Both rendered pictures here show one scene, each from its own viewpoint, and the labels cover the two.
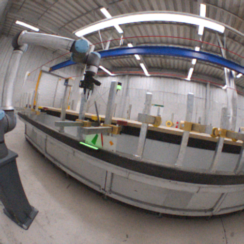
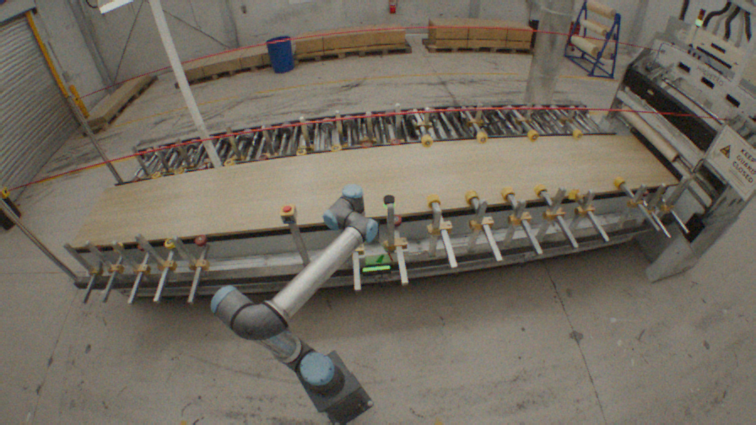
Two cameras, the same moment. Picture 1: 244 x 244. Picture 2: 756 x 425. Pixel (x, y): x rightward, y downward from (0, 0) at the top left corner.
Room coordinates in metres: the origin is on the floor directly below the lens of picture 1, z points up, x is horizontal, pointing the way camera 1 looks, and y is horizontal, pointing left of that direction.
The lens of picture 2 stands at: (-0.19, 0.63, 2.28)
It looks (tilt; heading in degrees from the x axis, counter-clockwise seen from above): 47 degrees down; 334
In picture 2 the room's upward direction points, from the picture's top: 4 degrees counter-clockwise
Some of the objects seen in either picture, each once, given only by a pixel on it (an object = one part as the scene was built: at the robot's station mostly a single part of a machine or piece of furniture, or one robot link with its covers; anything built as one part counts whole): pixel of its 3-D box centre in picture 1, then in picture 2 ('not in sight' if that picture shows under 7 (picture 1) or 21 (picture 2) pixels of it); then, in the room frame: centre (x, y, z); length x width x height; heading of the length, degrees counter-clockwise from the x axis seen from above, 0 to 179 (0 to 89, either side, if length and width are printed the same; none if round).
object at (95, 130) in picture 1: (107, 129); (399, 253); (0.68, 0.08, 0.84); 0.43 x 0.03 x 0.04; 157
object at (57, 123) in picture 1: (79, 124); (355, 257); (0.79, 0.31, 0.83); 0.43 x 0.03 x 0.04; 157
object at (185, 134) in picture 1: (185, 134); (475, 229); (0.56, -0.37, 0.90); 0.03 x 0.03 x 0.48; 67
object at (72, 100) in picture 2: (55, 95); (99, 145); (2.80, 2.00, 1.25); 0.15 x 0.08 x 1.10; 67
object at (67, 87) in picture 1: (63, 108); (300, 245); (0.96, 0.56, 0.93); 0.05 x 0.04 x 0.45; 67
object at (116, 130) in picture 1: (110, 128); (395, 244); (0.75, 0.07, 0.85); 0.13 x 0.06 x 0.05; 67
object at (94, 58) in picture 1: (93, 60); (353, 199); (0.75, 0.28, 1.32); 0.10 x 0.09 x 0.12; 118
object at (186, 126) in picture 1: (190, 127); (480, 223); (0.55, -0.39, 0.95); 0.13 x 0.06 x 0.05; 67
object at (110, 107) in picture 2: not in sight; (118, 98); (8.57, 3.50, 0.23); 2.41 x 0.77 x 0.17; 158
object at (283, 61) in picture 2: not in sight; (281, 54); (6.57, -0.67, 0.36); 0.59 x 0.57 x 0.73; 156
